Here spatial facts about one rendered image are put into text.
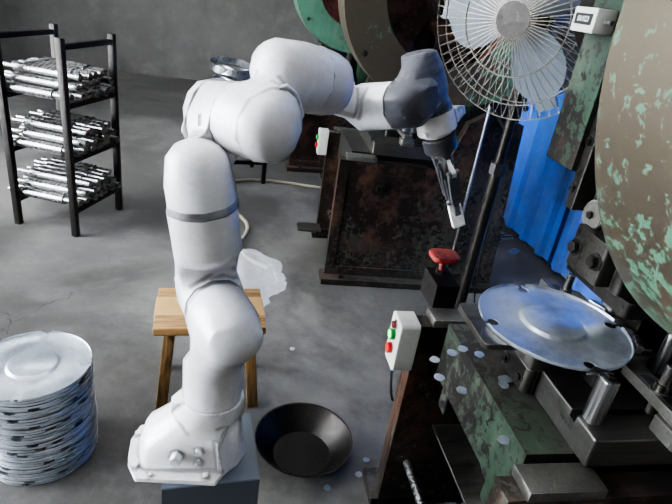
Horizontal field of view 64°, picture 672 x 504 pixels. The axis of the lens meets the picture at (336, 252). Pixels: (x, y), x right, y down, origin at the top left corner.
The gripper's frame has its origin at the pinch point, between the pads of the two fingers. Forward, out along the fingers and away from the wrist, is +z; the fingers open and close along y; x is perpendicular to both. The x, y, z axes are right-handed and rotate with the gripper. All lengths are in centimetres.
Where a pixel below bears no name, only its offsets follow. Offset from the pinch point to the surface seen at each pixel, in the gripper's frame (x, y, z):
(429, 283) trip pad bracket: -10.8, 2.2, 15.1
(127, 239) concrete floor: -133, -150, 34
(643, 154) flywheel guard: 1, 69, -38
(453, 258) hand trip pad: -3.7, 2.7, 10.1
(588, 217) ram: 16.9, 28.8, -5.9
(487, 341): -9.0, 39.2, 4.9
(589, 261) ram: 12.5, 36.1, -2.0
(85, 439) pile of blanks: -115, -7, 33
